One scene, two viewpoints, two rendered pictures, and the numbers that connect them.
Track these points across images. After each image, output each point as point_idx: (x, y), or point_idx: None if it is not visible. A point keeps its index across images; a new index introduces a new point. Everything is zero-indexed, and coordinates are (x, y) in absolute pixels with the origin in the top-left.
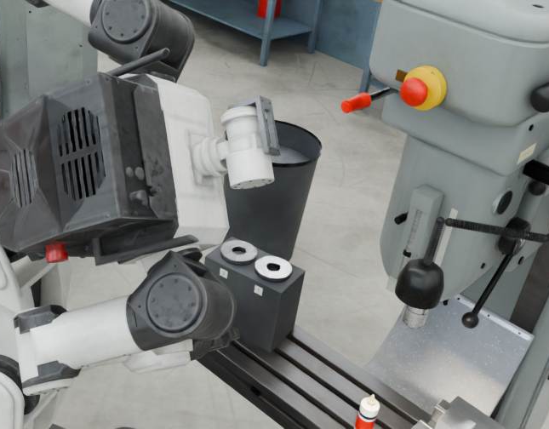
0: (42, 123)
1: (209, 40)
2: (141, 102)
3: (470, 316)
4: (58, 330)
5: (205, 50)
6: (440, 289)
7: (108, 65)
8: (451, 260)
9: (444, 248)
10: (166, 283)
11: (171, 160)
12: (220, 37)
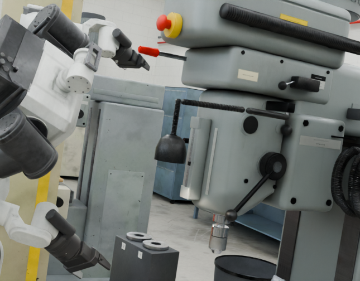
0: None
1: (253, 245)
2: (28, 38)
3: (229, 209)
4: None
5: (247, 250)
6: (177, 149)
7: (177, 247)
8: (217, 168)
9: (212, 158)
10: (5, 116)
11: (37, 69)
12: (262, 245)
